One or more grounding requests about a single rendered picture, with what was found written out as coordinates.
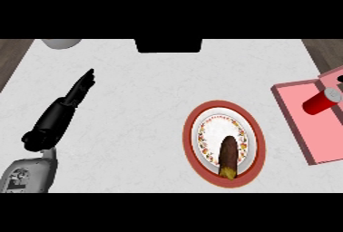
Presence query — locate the pale grey round object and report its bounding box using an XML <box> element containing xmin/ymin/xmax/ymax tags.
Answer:
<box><xmin>40</xmin><ymin>38</ymin><xmax>83</xmax><ymax>50</ymax></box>

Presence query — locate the black appliance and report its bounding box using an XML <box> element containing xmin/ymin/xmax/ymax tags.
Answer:
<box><xmin>135</xmin><ymin>38</ymin><xmax>205</xmax><ymax>54</ymax></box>

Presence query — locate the red rimmed floral plate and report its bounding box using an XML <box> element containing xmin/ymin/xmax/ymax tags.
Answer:
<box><xmin>181</xmin><ymin>100</ymin><xmax>268</xmax><ymax>189</ymax></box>

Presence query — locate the red can with grey lid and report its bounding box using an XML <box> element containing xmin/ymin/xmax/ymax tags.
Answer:
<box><xmin>302</xmin><ymin>87</ymin><xmax>343</xmax><ymax>116</ymax></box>

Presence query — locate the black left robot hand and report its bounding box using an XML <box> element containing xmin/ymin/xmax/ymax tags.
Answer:
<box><xmin>21</xmin><ymin>68</ymin><xmax>97</xmax><ymax>153</ymax></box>

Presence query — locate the pink cardboard box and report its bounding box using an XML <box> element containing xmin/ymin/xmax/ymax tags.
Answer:
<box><xmin>271</xmin><ymin>65</ymin><xmax>343</xmax><ymax>166</ymax></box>

